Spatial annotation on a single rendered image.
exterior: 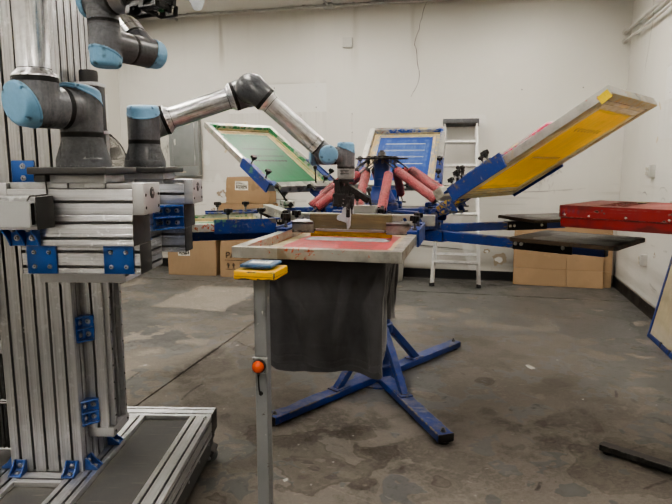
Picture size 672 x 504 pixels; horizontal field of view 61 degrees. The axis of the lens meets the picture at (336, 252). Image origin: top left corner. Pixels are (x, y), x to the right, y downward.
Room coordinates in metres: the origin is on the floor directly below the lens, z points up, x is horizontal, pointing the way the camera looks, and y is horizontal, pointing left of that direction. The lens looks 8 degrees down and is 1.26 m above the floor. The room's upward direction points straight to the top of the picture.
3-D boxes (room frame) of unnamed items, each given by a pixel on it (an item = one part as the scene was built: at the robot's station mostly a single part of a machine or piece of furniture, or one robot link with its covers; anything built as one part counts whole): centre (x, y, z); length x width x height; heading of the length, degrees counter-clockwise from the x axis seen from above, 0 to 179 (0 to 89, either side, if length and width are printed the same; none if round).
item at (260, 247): (2.27, -0.02, 0.97); 0.79 x 0.58 x 0.04; 167
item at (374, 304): (1.98, 0.05, 0.74); 0.45 x 0.03 x 0.43; 77
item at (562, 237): (2.83, -0.75, 0.91); 1.34 x 0.40 x 0.08; 47
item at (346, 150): (2.47, -0.04, 1.31); 0.09 x 0.08 x 0.11; 100
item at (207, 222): (3.03, 0.61, 1.05); 1.08 x 0.61 x 0.23; 107
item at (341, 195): (2.47, -0.04, 1.15); 0.09 x 0.08 x 0.12; 77
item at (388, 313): (2.16, -0.21, 0.74); 0.46 x 0.04 x 0.42; 167
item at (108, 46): (1.48, 0.56, 1.56); 0.11 x 0.08 x 0.11; 152
